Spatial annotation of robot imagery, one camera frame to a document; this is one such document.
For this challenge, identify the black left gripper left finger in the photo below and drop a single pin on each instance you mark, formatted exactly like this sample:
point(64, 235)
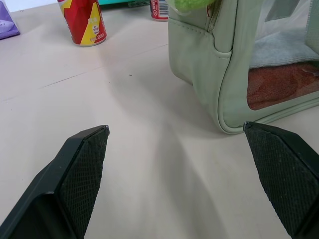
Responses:
point(64, 184)

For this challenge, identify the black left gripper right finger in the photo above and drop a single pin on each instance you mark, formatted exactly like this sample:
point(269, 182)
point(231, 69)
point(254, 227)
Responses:
point(286, 174)

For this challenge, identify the light green mesh bag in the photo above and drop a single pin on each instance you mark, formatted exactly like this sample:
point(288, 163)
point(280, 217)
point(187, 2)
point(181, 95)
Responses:
point(197, 57)

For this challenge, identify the orange-brown towel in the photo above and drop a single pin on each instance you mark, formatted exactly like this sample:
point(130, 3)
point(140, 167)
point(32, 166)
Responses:
point(279, 82)

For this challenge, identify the grey-blue towel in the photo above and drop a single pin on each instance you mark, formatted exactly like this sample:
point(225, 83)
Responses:
point(284, 47)

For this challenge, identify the red and yellow drink can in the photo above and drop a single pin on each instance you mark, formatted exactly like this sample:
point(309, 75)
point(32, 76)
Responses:
point(84, 22)

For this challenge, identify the purple packet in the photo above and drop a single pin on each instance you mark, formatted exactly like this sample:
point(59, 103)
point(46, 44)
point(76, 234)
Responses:
point(6, 22)

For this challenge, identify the teal container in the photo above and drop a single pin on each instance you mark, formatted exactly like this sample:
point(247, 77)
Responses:
point(114, 2)

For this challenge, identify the fuzzy green plush charm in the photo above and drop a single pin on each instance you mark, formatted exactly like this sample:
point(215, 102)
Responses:
point(190, 5)

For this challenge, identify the red and white drink can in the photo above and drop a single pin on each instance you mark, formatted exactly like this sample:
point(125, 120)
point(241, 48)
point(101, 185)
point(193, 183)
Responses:
point(159, 10)

